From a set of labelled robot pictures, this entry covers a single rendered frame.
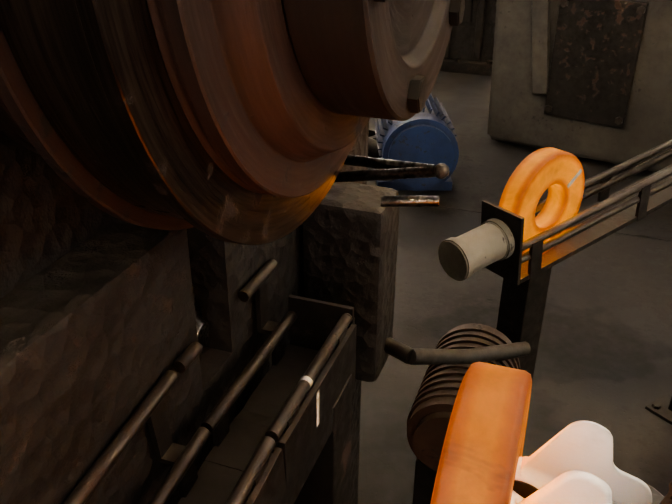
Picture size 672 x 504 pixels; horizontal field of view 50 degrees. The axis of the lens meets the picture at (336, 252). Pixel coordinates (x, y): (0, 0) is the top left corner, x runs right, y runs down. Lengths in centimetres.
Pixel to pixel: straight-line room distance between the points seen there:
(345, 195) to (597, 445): 50
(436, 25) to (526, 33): 275
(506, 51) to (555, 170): 232
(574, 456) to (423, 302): 176
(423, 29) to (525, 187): 49
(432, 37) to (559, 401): 139
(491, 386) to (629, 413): 150
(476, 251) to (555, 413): 90
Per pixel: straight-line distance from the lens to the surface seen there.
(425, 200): 63
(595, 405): 186
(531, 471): 40
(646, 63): 318
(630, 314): 224
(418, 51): 52
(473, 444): 34
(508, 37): 333
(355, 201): 80
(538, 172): 101
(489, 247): 98
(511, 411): 35
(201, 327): 68
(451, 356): 93
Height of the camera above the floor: 113
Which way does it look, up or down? 28 degrees down
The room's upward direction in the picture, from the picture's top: straight up
